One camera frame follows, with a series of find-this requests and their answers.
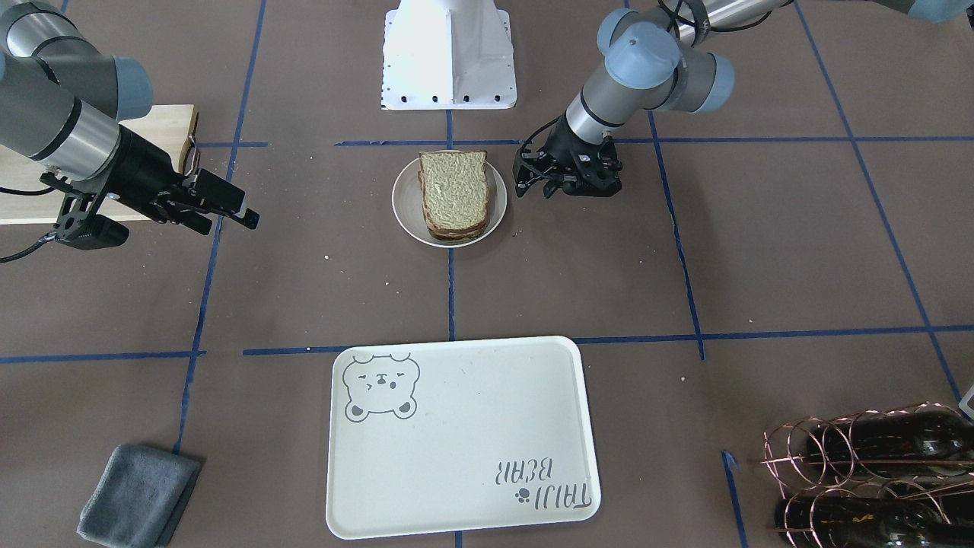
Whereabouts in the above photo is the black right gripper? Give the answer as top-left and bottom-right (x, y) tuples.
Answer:
(107, 126), (260, 235)

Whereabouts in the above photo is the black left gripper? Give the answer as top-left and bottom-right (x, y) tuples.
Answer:
(514, 115), (623, 199)

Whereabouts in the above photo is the bread slice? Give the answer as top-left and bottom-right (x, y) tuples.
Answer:
(419, 151), (490, 232)
(425, 221), (489, 242)

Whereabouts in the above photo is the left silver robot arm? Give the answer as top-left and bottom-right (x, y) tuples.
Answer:
(514, 1), (784, 197)

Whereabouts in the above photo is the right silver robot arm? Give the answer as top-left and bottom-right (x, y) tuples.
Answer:
(1, 1), (259, 250)

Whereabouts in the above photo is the cream bear serving tray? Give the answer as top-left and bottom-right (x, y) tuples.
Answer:
(326, 336), (602, 539)

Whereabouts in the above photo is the bamboo cutting board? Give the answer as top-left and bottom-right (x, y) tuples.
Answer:
(1, 104), (199, 225)

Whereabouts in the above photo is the bread slice on plate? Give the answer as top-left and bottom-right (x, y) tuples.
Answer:
(425, 221), (489, 242)

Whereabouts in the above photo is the round white plate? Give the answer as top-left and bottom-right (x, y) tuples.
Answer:
(392, 158), (508, 249)

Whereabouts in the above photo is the folded grey cloth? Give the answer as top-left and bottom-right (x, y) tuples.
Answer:
(76, 444), (202, 547)

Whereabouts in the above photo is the dark green wine bottle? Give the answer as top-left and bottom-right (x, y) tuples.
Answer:
(806, 409), (973, 479)

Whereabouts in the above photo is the metal board handle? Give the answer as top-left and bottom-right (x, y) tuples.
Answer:
(182, 134), (199, 177)

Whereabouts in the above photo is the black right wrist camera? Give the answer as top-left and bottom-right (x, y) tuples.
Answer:
(53, 191), (129, 250)

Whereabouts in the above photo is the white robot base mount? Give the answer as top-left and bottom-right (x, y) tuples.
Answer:
(380, 1), (518, 111)

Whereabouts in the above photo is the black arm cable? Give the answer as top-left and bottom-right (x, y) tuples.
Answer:
(0, 183), (69, 264)

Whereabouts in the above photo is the copper wire bottle rack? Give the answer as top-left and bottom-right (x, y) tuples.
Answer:
(761, 402), (972, 547)

